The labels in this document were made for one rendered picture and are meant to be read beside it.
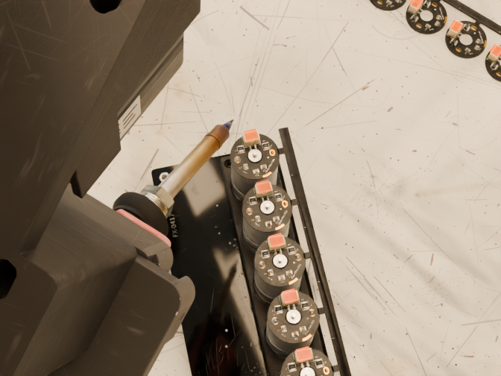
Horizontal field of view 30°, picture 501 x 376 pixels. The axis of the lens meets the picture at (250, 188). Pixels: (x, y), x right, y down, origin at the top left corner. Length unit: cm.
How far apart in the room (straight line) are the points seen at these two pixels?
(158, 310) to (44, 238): 4
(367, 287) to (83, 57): 33
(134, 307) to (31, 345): 5
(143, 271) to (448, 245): 30
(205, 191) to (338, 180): 8
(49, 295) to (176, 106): 34
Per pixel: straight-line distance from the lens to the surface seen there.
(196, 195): 52
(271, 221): 46
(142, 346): 27
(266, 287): 46
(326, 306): 45
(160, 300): 26
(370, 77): 56
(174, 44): 25
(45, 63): 21
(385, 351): 51
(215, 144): 41
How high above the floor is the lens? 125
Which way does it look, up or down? 71 degrees down
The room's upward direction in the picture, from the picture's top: 1 degrees clockwise
